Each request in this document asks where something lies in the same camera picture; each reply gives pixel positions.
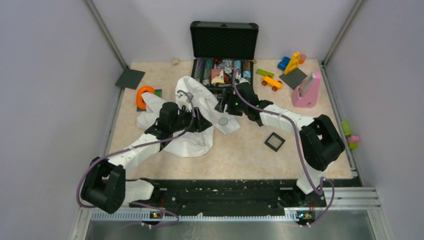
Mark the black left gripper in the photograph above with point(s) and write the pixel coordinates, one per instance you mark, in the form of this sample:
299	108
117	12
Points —
200	123

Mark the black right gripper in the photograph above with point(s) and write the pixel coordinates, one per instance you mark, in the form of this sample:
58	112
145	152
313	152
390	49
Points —
228	95

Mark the brown ring brooch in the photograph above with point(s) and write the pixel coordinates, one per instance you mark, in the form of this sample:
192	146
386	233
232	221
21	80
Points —
223	121

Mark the white shirt garment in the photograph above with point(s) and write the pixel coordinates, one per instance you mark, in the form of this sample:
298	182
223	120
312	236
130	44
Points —
190	93

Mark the black square frame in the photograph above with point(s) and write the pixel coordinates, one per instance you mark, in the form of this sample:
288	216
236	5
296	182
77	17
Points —
274	141

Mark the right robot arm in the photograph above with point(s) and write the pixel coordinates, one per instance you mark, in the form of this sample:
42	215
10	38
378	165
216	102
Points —
318	143

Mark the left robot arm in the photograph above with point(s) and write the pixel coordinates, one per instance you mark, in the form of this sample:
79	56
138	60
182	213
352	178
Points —
103	184

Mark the green small toy brick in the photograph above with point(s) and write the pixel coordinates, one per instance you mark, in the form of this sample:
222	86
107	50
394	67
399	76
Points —
158	94

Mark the dark grey small baseplate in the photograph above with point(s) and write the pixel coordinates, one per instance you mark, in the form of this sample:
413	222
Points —
143	110

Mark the lime green flat brick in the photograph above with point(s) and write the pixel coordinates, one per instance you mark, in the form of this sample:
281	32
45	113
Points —
264	73

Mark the yellow toy car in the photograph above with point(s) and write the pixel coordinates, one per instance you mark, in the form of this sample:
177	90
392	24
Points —
274	84

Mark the black poker chip case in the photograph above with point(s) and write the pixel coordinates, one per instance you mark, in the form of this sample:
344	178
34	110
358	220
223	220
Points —
219	48

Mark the dark grey baseplate left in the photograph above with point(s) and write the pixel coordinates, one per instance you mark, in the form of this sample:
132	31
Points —
130	79

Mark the blue toy brick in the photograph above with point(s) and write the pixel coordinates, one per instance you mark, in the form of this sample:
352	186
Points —
282	65

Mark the dark grey baseplate right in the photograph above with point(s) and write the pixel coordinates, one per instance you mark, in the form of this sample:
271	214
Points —
294	78

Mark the yellow triangular toy block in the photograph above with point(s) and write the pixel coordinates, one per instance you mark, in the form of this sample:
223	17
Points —
293	63

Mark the pink phone stand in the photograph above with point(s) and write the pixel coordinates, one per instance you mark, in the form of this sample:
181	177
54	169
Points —
306	94

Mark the orange small toy piece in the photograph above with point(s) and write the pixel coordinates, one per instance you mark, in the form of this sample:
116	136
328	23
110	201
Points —
302	58

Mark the green pink toy outside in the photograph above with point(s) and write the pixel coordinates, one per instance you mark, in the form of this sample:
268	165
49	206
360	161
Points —
352	140

